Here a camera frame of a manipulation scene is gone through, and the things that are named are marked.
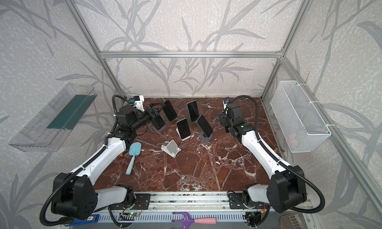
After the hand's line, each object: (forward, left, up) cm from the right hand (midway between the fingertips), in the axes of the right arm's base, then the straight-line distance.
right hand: (228, 108), depth 84 cm
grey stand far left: (0, +43, -21) cm, 47 cm away
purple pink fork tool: (-50, +22, -21) cm, 59 cm away
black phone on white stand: (-7, +27, -11) cm, 30 cm away
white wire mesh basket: (-21, -27, +12) cm, 36 cm away
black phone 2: (-4, +14, -12) cm, 19 cm away
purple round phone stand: (-8, +14, -22) cm, 27 cm away
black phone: (+17, +22, -22) cm, 35 cm away
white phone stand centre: (-8, +28, -21) cm, 36 cm away
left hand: (-3, +35, +8) cm, 36 cm away
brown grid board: (-51, -26, -21) cm, 61 cm away
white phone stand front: (-17, +34, -16) cm, 41 cm away
